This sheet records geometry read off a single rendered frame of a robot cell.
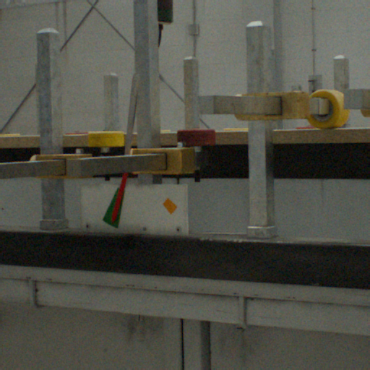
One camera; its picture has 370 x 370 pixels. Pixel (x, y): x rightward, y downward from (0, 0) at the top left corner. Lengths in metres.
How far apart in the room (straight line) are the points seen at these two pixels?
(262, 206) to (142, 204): 0.26
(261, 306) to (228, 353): 0.34
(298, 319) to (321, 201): 0.28
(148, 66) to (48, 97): 0.26
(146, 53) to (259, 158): 0.32
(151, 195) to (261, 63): 0.35
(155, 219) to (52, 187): 0.27
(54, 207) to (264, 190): 0.50
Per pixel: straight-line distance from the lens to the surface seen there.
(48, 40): 2.08
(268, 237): 1.80
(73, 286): 2.10
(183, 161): 1.88
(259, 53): 1.81
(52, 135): 2.07
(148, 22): 1.94
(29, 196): 2.41
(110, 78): 3.32
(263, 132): 1.80
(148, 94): 1.93
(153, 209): 1.92
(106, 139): 2.15
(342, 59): 2.92
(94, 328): 2.38
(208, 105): 1.56
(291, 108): 1.77
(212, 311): 1.92
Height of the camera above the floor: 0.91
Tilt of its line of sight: 3 degrees down
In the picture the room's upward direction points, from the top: 1 degrees counter-clockwise
